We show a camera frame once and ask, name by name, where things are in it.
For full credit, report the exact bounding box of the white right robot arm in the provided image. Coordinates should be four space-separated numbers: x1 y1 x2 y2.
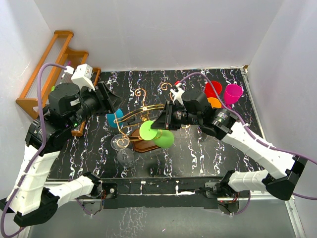
151 89 307 201

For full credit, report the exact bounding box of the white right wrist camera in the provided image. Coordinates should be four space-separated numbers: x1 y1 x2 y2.
170 81 184 105

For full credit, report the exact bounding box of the purple cable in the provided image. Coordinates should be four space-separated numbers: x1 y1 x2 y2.
0 63 69 236
179 73 317 216

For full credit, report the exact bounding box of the clear glass wine glass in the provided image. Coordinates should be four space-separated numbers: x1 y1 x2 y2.
110 134 134 168

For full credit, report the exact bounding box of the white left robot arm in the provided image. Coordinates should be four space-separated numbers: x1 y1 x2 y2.
0 82 122 228

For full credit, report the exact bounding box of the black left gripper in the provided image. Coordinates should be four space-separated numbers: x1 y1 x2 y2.
66 81 123 129

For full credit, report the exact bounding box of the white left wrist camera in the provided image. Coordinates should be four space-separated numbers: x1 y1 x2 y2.
63 63 95 91

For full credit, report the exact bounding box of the green plastic wine glass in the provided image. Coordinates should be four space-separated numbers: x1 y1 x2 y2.
139 120 174 148

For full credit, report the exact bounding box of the pink plastic wine glass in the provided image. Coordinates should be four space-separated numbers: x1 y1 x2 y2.
224 84 243 108

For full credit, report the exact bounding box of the orange yellow plastic wine glass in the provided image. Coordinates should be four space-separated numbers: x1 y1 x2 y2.
208 97 222 109

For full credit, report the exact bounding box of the blue plastic wine glass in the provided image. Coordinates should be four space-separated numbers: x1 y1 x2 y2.
106 109 124 128

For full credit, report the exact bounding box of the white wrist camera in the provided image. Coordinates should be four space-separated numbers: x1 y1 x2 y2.
63 63 95 91
170 81 184 105

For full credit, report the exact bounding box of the red plastic wine glass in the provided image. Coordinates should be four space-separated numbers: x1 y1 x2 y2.
205 81 222 98

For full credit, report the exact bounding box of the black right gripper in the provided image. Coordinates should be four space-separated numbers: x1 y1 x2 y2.
151 101 202 130

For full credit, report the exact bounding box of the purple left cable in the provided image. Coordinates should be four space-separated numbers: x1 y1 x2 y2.
0 63 69 236

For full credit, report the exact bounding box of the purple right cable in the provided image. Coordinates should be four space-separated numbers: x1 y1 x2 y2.
179 73 317 216

